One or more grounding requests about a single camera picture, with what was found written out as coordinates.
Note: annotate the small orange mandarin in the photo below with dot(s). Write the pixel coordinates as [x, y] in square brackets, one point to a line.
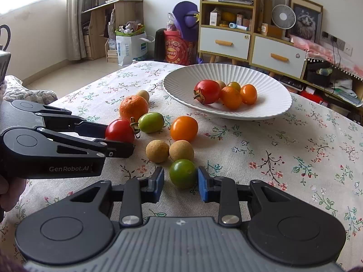
[231, 98]

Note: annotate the yellow-brown cherry tomato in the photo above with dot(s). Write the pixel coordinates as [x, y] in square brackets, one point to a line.
[234, 85]

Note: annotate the floral tablecloth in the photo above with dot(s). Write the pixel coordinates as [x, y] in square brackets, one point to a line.
[283, 153]

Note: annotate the person's left hand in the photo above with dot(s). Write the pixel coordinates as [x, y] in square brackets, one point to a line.
[11, 192]

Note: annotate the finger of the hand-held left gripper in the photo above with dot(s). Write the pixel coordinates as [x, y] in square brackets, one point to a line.
[90, 130]
[122, 150]

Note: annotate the plush toys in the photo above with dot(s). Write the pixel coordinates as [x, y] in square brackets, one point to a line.
[129, 27]

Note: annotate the orange cherry tomato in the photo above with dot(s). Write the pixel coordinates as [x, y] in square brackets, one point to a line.
[249, 94]
[184, 128]

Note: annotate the white carton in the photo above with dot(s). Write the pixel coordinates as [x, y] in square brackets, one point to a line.
[215, 18]

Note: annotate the white blue thermometer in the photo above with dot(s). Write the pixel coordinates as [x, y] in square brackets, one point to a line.
[238, 27]

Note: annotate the beige longan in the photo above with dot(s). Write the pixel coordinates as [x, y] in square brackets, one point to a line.
[221, 84]
[181, 150]
[157, 151]
[142, 95]

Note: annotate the light green tomato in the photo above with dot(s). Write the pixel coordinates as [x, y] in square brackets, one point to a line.
[151, 122]

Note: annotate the wall socket strip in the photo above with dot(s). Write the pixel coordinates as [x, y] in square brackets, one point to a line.
[334, 39]

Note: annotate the small white fan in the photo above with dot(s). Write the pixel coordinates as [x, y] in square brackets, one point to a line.
[283, 17]

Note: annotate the low wooden cabinet white drawer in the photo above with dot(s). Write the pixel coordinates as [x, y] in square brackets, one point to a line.
[279, 55]

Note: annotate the red cherry tomato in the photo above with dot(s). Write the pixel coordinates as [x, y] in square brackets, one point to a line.
[120, 129]

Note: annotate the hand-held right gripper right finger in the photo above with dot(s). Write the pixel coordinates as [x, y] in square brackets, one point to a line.
[204, 187]

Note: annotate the red box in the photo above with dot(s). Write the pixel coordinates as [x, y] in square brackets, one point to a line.
[310, 96]

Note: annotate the framed cat picture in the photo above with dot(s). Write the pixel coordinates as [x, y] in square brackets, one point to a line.
[307, 19]

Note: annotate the large orange mandarin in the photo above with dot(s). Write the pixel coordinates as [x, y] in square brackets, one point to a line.
[133, 107]

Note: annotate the brown cardboard box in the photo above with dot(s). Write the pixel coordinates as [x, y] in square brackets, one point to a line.
[272, 30]

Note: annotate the grey checked quilt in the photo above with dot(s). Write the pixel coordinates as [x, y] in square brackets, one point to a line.
[28, 93]

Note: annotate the dark green cherry tomato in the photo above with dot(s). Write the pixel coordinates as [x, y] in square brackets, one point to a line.
[183, 174]

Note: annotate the grey curtain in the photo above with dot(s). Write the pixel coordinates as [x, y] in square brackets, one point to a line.
[75, 19]

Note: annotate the red tomato with dry calyx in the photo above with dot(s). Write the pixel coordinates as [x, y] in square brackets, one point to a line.
[208, 91]

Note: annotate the white paper bag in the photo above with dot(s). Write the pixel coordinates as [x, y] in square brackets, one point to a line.
[130, 48]

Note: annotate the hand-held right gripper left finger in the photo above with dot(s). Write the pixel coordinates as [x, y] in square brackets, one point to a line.
[156, 187]

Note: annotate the wooden bookshelf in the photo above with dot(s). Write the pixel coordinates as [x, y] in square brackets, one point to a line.
[113, 14]

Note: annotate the tall wooden cabinet white drawer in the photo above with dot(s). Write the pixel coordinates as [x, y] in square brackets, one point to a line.
[224, 42]

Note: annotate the purple plush hat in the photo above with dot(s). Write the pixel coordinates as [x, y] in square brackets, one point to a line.
[185, 19]

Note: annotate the black panel on white base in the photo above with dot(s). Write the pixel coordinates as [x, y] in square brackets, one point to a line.
[158, 44]

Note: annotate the black storage box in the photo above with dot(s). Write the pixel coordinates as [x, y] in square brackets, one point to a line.
[317, 76]

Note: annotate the white ribbed plate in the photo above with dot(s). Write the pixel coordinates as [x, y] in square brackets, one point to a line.
[269, 102]

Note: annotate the white wall socket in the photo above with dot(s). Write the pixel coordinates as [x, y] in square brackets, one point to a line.
[348, 50]

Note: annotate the pink fringed cloth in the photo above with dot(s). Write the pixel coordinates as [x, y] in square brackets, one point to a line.
[334, 56]

